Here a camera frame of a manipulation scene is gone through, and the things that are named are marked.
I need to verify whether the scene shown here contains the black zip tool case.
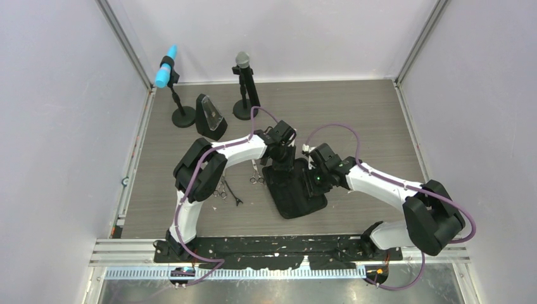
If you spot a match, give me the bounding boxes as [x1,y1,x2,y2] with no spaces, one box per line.
[262,158,328,219]

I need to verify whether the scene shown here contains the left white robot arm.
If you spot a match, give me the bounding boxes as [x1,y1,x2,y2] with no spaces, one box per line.
[166,120,296,262]

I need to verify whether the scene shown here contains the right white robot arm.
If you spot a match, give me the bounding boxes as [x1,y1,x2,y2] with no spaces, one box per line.
[301,143,466,260]

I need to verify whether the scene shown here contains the left black hair clip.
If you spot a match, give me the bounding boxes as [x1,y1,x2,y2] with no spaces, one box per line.
[224,180,243,206]

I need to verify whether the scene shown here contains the right silver scissors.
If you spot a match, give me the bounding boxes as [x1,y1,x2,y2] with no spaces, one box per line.
[250,160,265,185]

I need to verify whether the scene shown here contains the silver scissors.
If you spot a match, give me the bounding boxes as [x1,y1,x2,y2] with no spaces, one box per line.
[213,184,227,200]
[250,160,265,185]

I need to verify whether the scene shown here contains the right black mic stand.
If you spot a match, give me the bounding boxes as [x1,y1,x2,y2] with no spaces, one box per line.
[232,65,260,120]

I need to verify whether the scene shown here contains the black mic stand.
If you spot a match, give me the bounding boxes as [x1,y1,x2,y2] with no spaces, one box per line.
[232,65,260,120]
[167,70,196,128]

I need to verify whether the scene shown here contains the black metronome clear cover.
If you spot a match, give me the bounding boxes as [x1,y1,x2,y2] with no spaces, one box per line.
[195,94,228,141]

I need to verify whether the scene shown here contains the left silver scissors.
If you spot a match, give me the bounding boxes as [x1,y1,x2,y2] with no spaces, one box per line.
[213,184,227,200]

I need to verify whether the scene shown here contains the grey black microphone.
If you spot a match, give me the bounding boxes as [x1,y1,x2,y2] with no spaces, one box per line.
[232,51,260,110]

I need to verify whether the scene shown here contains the left black mic stand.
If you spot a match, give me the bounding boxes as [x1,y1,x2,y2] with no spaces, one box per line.
[167,70,196,128]

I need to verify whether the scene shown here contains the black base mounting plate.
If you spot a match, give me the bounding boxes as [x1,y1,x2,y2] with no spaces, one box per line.
[153,235,403,270]

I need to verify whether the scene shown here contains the blue microphone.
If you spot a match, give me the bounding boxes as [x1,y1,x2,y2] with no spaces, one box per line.
[155,45,177,88]

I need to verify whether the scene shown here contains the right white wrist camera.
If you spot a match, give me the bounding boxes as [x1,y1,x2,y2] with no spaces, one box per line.
[301,144,314,169]

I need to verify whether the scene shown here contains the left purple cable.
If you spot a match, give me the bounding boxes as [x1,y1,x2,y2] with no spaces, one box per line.
[174,106,280,288]

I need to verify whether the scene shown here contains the aluminium frame rail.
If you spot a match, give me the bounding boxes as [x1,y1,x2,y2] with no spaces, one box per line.
[89,239,470,284]

